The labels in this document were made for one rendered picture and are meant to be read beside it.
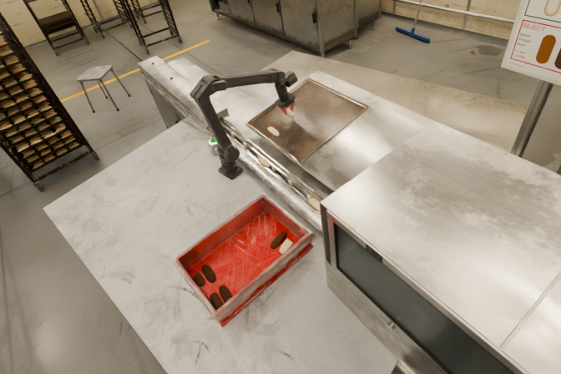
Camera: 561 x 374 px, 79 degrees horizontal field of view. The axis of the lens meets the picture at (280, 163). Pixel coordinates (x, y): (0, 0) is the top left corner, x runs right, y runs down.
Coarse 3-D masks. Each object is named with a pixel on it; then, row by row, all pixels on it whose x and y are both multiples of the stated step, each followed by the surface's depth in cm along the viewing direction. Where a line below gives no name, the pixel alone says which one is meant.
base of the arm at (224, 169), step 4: (224, 164) 176; (228, 164) 176; (232, 164) 177; (236, 164) 181; (220, 168) 185; (224, 168) 178; (228, 168) 177; (232, 168) 178; (236, 168) 180; (240, 168) 182; (220, 172) 183; (224, 172) 180; (228, 172) 178; (232, 172) 179; (236, 172) 180; (240, 172) 181; (228, 176) 179; (232, 176) 179; (236, 176) 179
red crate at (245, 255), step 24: (264, 216) 156; (240, 240) 148; (264, 240) 146; (216, 264) 141; (240, 264) 139; (264, 264) 138; (288, 264) 134; (216, 288) 133; (240, 288) 131; (264, 288) 129
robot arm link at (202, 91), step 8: (200, 80) 150; (208, 80) 148; (216, 80) 148; (200, 88) 148; (208, 88) 147; (192, 96) 150; (200, 96) 146; (208, 96) 149; (200, 104) 149; (208, 104) 152; (208, 112) 154; (208, 120) 157; (216, 120) 159; (216, 128) 161; (216, 136) 164; (224, 136) 166; (224, 144) 168; (232, 152) 171; (232, 160) 174
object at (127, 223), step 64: (192, 128) 220; (128, 192) 183; (192, 192) 176; (256, 192) 169; (320, 192) 163; (128, 256) 151; (320, 256) 137; (128, 320) 129; (192, 320) 125; (256, 320) 122; (320, 320) 119
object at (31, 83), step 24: (0, 24) 281; (0, 48) 280; (24, 48) 271; (0, 72) 282; (24, 72) 297; (0, 96) 282; (24, 96) 294; (48, 96) 304; (0, 120) 283; (24, 120) 293; (48, 120) 319; (72, 120) 317; (0, 144) 286; (24, 144) 306; (48, 144) 317; (72, 144) 337; (24, 168) 307
